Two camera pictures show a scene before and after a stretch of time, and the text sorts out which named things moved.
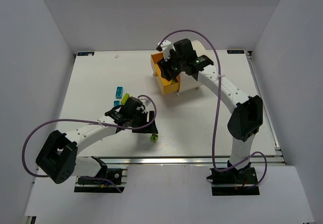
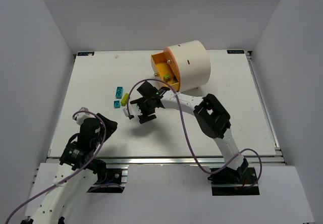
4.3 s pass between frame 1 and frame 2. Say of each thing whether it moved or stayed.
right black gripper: moved
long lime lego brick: stayed
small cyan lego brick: stayed
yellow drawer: stayed
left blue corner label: stayed
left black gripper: moved
